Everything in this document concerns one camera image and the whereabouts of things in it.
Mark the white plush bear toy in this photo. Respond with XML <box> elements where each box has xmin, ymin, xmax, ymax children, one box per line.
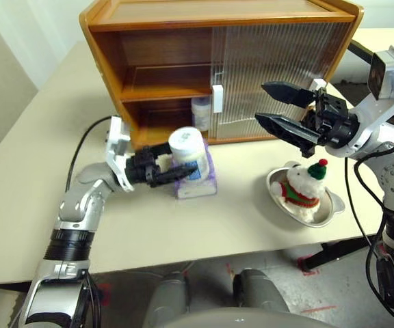
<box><xmin>268</xmin><ymin>157</ymin><xmax>330</xmax><ymax>223</ymax></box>

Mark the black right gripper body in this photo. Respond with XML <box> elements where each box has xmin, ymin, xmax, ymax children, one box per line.
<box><xmin>301</xmin><ymin>87</ymin><xmax>359</xmax><ymax>148</ymax></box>

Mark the grey robot torso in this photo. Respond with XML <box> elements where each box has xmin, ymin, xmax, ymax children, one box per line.
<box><xmin>169</xmin><ymin>307</ymin><xmax>321</xmax><ymax>328</ymax></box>

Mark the wooden cabinet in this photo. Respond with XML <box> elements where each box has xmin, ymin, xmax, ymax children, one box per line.
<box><xmin>79</xmin><ymin>0</ymin><xmax>365</xmax><ymax>151</ymax></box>

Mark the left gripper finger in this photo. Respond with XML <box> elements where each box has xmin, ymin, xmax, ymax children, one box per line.
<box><xmin>148</xmin><ymin>142</ymin><xmax>174</xmax><ymax>159</ymax></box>
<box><xmin>155</xmin><ymin>165</ymin><xmax>198</xmax><ymax>187</ymax></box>

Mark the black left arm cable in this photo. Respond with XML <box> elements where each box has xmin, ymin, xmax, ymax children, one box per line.
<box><xmin>65</xmin><ymin>115</ymin><xmax>113</xmax><ymax>192</ymax></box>

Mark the ribbed clear sliding door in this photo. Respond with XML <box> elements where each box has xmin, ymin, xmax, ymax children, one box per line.
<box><xmin>223</xmin><ymin>22</ymin><xmax>352</xmax><ymax>139</ymax></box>
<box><xmin>210</xmin><ymin>25</ymin><xmax>340</xmax><ymax>141</ymax></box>

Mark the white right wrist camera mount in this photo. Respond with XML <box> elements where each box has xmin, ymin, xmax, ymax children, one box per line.
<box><xmin>330</xmin><ymin>44</ymin><xmax>394</xmax><ymax>160</ymax></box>

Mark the beige side table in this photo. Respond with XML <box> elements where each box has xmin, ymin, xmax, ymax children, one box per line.
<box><xmin>349</xmin><ymin>27</ymin><xmax>394</xmax><ymax>85</ymax></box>

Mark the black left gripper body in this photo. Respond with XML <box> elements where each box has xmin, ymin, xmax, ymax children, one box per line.
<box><xmin>124</xmin><ymin>146</ymin><xmax>162</xmax><ymax>188</ymax></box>

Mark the purple tissue pack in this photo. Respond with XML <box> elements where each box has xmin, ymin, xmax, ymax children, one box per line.
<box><xmin>172</xmin><ymin>146</ymin><xmax>218</xmax><ymax>199</ymax></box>

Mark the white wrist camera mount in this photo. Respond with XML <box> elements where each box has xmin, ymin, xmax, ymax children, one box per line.
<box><xmin>330</xmin><ymin>44</ymin><xmax>394</xmax><ymax>160</ymax></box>
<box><xmin>103</xmin><ymin>115</ymin><xmax>137</xmax><ymax>193</ymax></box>

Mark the black table frame leg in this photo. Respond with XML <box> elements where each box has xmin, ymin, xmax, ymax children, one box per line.
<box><xmin>304</xmin><ymin>237</ymin><xmax>381</xmax><ymax>271</ymax></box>

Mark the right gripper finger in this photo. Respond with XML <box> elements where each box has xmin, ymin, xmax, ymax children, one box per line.
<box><xmin>261</xmin><ymin>81</ymin><xmax>318</xmax><ymax>109</ymax></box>
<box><xmin>254</xmin><ymin>112</ymin><xmax>321</xmax><ymax>159</ymax></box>

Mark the grey robot left leg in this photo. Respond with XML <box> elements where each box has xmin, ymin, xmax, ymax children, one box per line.
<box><xmin>145</xmin><ymin>271</ymin><xmax>189</xmax><ymax>325</ymax></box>

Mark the metal bowl with ears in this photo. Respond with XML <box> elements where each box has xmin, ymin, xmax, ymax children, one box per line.
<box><xmin>266</xmin><ymin>161</ymin><xmax>345</xmax><ymax>227</ymax></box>

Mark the white lidded jar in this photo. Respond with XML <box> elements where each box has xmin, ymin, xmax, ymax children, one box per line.
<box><xmin>190</xmin><ymin>96</ymin><xmax>213</xmax><ymax>131</ymax></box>
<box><xmin>157</xmin><ymin>126</ymin><xmax>208</xmax><ymax>180</ymax></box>

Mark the grey robot right leg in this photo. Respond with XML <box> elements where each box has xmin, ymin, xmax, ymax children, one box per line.
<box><xmin>233</xmin><ymin>269</ymin><xmax>290</xmax><ymax>314</ymax></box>

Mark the grey robot leg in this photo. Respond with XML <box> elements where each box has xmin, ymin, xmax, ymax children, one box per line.
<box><xmin>145</xmin><ymin>271</ymin><xmax>189</xmax><ymax>325</ymax></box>
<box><xmin>233</xmin><ymin>269</ymin><xmax>290</xmax><ymax>314</ymax></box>

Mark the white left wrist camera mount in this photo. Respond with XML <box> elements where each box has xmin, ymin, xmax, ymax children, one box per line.
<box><xmin>103</xmin><ymin>115</ymin><xmax>137</xmax><ymax>193</ymax></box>

